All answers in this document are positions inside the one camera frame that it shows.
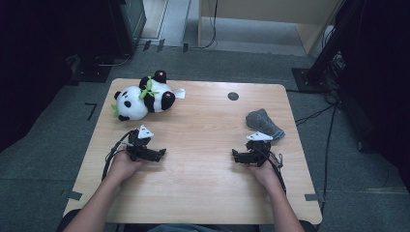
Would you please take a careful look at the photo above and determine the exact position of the black floor cable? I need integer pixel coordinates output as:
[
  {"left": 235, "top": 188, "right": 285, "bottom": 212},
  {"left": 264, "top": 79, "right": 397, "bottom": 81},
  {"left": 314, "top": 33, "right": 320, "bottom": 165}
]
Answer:
[
  {"left": 294, "top": 102, "right": 337, "bottom": 127},
  {"left": 321, "top": 105, "right": 338, "bottom": 207}
]

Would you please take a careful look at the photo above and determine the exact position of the black metal stand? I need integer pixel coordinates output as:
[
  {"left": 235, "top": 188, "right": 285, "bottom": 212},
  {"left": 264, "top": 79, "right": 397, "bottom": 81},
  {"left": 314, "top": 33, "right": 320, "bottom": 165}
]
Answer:
[{"left": 291, "top": 0, "right": 366, "bottom": 95}]

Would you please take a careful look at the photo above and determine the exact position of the panda plush toy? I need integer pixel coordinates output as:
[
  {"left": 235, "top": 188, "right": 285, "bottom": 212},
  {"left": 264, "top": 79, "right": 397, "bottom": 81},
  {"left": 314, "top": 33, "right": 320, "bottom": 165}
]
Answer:
[{"left": 110, "top": 70, "right": 187, "bottom": 122}]

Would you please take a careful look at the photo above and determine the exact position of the light wooden desk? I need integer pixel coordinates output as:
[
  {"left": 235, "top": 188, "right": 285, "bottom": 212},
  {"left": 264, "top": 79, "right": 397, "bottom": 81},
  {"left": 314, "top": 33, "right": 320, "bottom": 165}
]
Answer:
[{"left": 197, "top": 0, "right": 343, "bottom": 56}]

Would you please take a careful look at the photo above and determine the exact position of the hand-held gripper cable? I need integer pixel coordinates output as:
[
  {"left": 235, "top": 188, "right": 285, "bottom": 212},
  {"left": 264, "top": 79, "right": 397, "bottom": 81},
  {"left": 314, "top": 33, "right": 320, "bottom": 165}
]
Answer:
[
  {"left": 102, "top": 129, "right": 135, "bottom": 182},
  {"left": 254, "top": 146, "right": 288, "bottom": 196}
]

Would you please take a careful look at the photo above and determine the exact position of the person's left hand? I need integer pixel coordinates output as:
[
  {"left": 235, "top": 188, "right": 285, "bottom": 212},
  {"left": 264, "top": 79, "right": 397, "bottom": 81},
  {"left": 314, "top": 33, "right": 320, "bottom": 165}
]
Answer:
[{"left": 108, "top": 149, "right": 145, "bottom": 184}]

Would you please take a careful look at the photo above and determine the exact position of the black hanging cable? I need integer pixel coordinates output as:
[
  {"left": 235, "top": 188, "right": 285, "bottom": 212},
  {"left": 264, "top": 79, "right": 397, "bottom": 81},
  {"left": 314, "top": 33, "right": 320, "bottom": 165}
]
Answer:
[{"left": 192, "top": 0, "right": 219, "bottom": 50}]

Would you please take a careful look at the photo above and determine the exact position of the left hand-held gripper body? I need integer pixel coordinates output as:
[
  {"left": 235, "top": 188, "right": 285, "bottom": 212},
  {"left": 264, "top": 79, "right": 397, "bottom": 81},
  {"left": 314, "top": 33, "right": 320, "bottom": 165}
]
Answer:
[{"left": 126, "top": 125, "right": 156, "bottom": 162}]

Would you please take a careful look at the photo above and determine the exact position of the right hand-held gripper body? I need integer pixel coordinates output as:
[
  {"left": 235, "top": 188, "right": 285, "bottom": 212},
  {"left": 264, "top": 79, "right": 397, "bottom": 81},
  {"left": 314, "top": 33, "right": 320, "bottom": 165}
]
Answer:
[{"left": 246, "top": 130, "right": 275, "bottom": 167}]

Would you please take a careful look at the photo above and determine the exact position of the person's right hand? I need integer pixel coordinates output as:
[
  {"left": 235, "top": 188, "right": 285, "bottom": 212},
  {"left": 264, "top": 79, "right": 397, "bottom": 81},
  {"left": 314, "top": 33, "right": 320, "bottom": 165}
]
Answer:
[{"left": 247, "top": 154, "right": 282, "bottom": 190}]

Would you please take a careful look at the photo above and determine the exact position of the left hand-held gripper cable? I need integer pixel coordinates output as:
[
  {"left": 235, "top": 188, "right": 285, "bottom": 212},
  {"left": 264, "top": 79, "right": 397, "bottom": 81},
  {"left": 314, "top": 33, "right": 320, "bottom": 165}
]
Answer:
[{"left": 102, "top": 129, "right": 135, "bottom": 182}]

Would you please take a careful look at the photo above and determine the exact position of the black stand base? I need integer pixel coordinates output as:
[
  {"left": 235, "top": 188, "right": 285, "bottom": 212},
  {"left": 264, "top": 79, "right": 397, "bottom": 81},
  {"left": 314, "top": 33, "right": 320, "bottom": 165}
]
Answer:
[{"left": 66, "top": 54, "right": 113, "bottom": 86}]

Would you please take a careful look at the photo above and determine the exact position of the grey fuzzy towel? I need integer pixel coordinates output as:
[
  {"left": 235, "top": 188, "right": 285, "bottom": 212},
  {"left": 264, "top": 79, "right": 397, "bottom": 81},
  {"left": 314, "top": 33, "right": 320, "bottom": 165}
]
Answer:
[{"left": 245, "top": 108, "right": 286, "bottom": 141}]

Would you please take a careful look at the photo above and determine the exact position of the right hand-held gripper cable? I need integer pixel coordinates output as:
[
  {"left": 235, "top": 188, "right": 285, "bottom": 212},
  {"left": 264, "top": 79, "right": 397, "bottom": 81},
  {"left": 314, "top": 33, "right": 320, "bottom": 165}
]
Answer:
[{"left": 254, "top": 146, "right": 288, "bottom": 196}]

